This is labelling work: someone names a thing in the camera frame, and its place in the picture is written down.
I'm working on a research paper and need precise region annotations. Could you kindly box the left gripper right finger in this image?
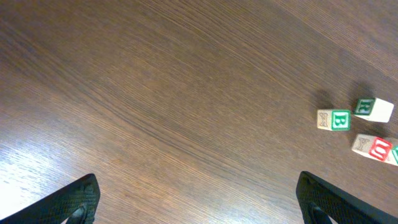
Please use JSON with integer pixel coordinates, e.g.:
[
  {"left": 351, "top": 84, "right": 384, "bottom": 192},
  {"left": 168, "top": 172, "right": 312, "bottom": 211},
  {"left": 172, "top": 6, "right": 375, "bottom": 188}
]
[{"left": 296, "top": 171, "right": 397, "bottom": 224}]

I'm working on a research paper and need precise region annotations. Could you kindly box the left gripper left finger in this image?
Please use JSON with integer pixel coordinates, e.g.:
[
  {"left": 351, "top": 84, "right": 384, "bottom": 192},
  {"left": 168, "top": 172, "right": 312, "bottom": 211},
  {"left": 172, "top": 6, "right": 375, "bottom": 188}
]
[{"left": 1, "top": 174, "right": 100, "bottom": 224}]

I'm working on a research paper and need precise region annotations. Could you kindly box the green B wooden block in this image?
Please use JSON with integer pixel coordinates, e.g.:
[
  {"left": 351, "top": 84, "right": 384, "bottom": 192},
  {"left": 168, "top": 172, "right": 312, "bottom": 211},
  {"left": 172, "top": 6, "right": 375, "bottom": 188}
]
[{"left": 317, "top": 109, "right": 351, "bottom": 131}]

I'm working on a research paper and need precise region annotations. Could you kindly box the red U wooden block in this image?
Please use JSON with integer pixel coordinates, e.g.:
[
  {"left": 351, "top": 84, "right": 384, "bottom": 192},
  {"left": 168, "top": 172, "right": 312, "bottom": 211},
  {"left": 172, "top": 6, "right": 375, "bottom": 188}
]
[{"left": 351, "top": 134, "right": 392, "bottom": 163}]

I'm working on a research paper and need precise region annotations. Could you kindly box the green N wooden block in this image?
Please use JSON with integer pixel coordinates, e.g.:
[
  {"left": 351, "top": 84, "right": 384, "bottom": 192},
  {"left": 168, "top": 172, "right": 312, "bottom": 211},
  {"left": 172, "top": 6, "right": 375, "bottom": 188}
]
[{"left": 385, "top": 146, "right": 398, "bottom": 166}]

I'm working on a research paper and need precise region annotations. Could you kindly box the plain wooden block top left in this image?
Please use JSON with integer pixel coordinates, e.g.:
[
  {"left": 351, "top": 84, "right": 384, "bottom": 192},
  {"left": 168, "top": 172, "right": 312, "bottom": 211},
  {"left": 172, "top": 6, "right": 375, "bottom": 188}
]
[{"left": 354, "top": 98, "right": 394, "bottom": 123}]

